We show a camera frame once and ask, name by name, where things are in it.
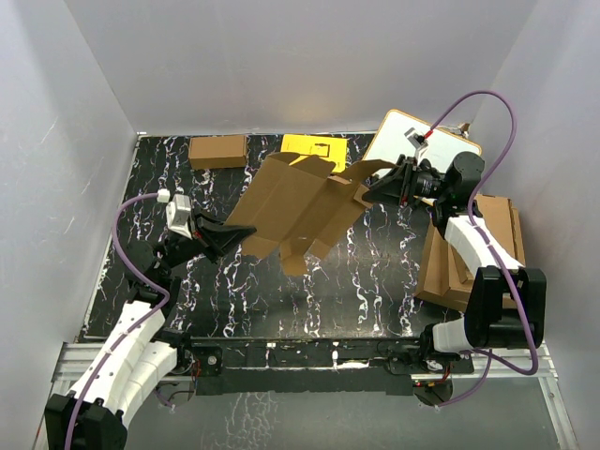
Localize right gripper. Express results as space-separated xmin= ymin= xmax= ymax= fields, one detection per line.
xmin=363 ymin=155 xmax=452 ymax=207

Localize folded brown cardboard box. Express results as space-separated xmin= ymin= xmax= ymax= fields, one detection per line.
xmin=188 ymin=135 xmax=247 ymax=171

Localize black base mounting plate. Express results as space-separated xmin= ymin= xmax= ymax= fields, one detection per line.
xmin=162 ymin=337 xmax=474 ymax=396

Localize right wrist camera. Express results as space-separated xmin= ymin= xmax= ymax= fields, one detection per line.
xmin=404 ymin=127 xmax=428 ymax=162

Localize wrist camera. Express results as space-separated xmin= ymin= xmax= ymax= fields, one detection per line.
xmin=404 ymin=127 xmax=428 ymax=162
xmin=166 ymin=194 xmax=192 ymax=238

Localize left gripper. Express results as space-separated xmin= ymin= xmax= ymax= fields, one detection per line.
xmin=159 ymin=206 xmax=256 ymax=274

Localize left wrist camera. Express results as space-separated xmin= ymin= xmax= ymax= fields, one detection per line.
xmin=166 ymin=194 xmax=192 ymax=238

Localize stack of flat cardboard boxes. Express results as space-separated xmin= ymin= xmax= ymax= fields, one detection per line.
xmin=414 ymin=194 xmax=525 ymax=312

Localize yellow book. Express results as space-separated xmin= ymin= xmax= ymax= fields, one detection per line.
xmin=280 ymin=134 xmax=348 ymax=173

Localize aluminium frame rail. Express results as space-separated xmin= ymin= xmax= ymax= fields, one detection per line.
xmin=35 ymin=339 xmax=580 ymax=450

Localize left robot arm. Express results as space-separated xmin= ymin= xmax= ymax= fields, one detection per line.
xmin=44 ymin=213 xmax=256 ymax=449

